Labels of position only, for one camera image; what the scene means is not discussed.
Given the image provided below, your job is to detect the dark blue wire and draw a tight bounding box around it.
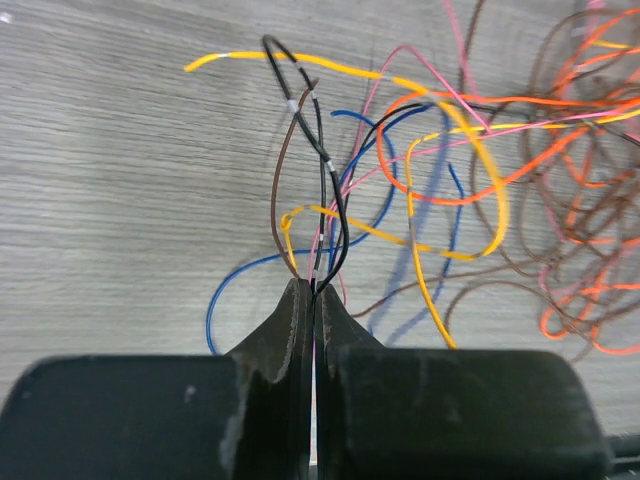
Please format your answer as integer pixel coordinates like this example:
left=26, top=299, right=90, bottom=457
left=205, top=102, right=466, bottom=356

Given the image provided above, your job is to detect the orange wire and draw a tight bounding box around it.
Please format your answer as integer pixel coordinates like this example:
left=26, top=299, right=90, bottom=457
left=375, top=7, right=640, bottom=356

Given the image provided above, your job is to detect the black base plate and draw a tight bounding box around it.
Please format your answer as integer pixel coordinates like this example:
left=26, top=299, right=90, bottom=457
left=603, top=433, right=640, bottom=480

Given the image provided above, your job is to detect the tangled coloured wire pile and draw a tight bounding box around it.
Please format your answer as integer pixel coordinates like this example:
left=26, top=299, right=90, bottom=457
left=183, top=0, right=640, bottom=364

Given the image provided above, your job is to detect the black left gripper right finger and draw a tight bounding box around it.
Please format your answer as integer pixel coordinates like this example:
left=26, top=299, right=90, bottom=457
left=314, top=287, right=393, bottom=479

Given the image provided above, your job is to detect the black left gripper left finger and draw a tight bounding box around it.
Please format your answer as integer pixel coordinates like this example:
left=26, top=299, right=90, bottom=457
left=224, top=279, right=313, bottom=479

